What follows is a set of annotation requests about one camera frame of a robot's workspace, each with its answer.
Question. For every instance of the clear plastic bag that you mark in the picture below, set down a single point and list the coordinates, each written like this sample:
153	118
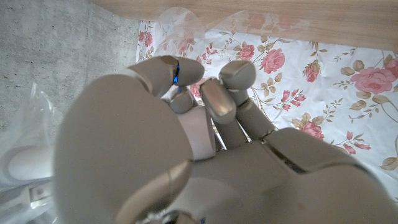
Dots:
25	124

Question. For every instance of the floral rose backdrop cloth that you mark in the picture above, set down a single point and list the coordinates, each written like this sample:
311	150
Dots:
326	93

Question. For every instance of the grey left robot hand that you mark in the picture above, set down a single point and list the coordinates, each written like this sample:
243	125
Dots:
248	186

